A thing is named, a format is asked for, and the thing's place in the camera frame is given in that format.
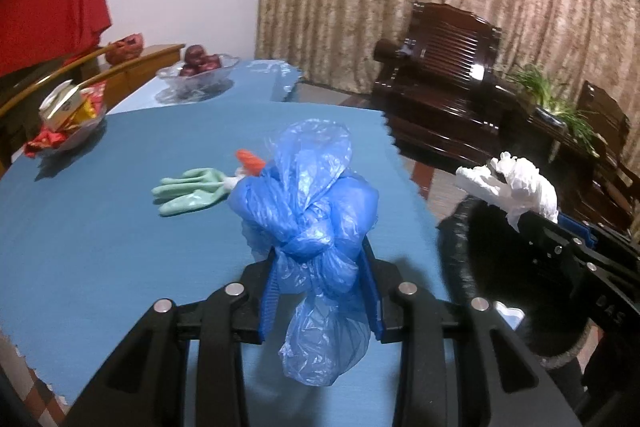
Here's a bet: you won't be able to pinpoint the white plastic bag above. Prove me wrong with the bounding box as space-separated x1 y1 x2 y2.
454 152 559 231

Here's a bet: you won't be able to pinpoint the blue plastic bag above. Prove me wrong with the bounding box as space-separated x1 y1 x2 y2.
228 119 378 387

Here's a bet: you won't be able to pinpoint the small red foam net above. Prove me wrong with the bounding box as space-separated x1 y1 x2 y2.
235 150 266 176

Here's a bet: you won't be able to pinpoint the white blue medicine box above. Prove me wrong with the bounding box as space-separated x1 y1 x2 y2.
494 301 525 331

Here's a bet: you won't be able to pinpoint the black lined trash bin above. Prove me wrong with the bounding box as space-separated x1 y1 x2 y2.
438 196 591 369

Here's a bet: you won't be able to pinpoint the dark wooden side table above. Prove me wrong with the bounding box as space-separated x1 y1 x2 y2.
510 107 606 221

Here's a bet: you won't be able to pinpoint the green potted plant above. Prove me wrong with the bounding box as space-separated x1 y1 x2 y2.
506 64 599 157

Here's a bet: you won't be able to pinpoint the dark wooden armchair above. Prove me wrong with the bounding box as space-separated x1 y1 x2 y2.
371 1 511 168

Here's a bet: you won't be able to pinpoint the blue table cloth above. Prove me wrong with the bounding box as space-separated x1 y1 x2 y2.
1 61 446 424

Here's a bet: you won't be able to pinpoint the glass fruit bowl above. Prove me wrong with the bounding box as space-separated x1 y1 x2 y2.
156 54 240 103

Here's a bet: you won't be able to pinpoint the dark red apple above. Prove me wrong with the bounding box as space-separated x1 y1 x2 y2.
179 44 222 77

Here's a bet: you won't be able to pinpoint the red snack packets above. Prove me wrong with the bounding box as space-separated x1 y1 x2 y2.
22 81 108 158

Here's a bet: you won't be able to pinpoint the glass snack bowl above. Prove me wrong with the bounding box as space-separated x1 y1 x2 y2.
23 106 106 158

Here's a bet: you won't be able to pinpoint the white gold small box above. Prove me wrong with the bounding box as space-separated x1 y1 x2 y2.
38 80 84 131

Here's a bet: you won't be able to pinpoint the wooden sideboard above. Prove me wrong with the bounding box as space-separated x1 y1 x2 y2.
1 43 186 172

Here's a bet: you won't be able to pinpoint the red cloth cover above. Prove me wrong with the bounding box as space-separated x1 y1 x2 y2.
1 0 112 75

